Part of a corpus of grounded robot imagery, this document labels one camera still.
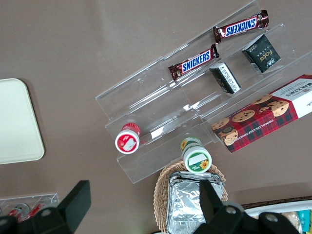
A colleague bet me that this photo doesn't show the green lidded yogurt cup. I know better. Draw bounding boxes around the green lidded yogurt cup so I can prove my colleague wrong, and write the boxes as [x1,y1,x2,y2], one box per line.
[179,137,213,174]

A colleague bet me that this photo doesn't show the red lidded yogurt cup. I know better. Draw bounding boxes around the red lidded yogurt cup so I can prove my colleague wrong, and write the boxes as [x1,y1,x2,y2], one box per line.
[115,122,142,155]

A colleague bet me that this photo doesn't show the clear acrylic bottle rack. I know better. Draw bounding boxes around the clear acrylic bottle rack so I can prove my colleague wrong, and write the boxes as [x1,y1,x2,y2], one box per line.
[0,193,60,220]

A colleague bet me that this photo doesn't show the brown Snickers bar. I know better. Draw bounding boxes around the brown Snickers bar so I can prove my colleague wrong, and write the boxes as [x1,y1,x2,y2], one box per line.
[213,9,270,44]
[167,43,220,81]

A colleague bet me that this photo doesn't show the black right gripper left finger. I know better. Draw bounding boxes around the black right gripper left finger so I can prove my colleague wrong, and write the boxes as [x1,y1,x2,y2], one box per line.
[26,180,92,234]

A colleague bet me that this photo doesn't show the small dark green box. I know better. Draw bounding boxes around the small dark green box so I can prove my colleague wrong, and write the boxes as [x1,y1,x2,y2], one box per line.
[209,61,241,95]
[241,33,282,74]

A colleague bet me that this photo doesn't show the light oval wicker basket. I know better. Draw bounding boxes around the light oval wicker basket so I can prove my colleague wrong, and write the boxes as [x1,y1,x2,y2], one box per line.
[153,162,229,234]

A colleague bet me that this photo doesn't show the teal snack pack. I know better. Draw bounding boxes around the teal snack pack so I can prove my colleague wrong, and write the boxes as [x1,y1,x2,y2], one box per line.
[297,210,312,234]

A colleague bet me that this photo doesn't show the clear bag rice crackers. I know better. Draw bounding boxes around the clear bag rice crackers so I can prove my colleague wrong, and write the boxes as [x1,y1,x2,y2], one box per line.
[280,211,302,234]

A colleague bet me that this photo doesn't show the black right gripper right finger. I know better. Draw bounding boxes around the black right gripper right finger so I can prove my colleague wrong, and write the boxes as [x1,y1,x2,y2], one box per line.
[198,179,249,234]

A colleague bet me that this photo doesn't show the cream plastic tray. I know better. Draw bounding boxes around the cream plastic tray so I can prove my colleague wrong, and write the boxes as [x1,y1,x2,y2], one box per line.
[0,78,45,165]

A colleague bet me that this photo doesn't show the aluminium foil container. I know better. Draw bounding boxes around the aluminium foil container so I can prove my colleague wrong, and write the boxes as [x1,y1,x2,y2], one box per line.
[167,170,226,234]
[170,180,220,234]

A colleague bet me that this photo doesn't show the white rectangular snack bin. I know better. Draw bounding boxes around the white rectangular snack bin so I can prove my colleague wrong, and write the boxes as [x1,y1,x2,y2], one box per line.
[243,201,312,234]

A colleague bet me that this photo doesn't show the red tartan Walkers cookie box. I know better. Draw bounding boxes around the red tartan Walkers cookie box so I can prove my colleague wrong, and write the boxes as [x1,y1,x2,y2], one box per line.
[211,74,312,154]

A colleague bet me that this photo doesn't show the clear acrylic stepped stand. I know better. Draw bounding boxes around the clear acrylic stepped stand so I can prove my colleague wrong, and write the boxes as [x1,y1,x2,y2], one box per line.
[96,57,215,185]
[162,0,312,144]

